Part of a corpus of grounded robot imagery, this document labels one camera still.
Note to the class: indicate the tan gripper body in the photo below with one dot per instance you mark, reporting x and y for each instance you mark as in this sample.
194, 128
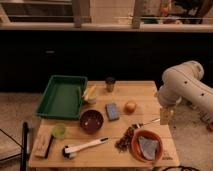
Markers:
165, 115

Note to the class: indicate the yellow apple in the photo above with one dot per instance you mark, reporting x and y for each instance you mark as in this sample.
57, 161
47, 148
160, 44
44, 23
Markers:
130, 106

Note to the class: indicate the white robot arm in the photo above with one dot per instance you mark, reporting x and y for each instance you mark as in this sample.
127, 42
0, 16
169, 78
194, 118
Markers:
184, 81

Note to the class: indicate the orange bowl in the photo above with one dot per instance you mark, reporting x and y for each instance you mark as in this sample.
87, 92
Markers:
135, 148

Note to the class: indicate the purple bowl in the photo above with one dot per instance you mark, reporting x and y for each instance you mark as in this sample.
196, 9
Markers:
91, 121

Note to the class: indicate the grey cloth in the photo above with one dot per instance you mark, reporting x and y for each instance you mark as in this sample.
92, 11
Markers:
148, 147

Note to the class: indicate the brown grape bunch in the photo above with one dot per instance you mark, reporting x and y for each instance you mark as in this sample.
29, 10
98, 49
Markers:
124, 142

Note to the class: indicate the blue sponge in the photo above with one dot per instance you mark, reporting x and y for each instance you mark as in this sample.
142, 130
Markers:
112, 111

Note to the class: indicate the small dark-lidded jar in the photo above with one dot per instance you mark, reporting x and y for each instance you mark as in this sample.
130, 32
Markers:
110, 83

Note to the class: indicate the yellow banana toy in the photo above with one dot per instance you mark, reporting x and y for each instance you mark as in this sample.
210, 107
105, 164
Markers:
89, 95

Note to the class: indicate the green plastic tray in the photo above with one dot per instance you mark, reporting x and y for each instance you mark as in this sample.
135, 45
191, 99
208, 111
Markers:
62, 98

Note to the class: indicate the white dish brush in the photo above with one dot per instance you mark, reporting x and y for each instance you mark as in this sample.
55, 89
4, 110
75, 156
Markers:
69, 151

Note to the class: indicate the green plastic cup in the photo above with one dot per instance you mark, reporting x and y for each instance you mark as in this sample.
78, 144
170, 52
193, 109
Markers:
59, 130

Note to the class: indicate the black stand pole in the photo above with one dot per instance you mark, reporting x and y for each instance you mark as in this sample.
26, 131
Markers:
23, 160

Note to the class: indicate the wooden block with black handle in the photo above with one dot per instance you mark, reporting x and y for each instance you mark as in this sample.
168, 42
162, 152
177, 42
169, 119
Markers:
43, 145

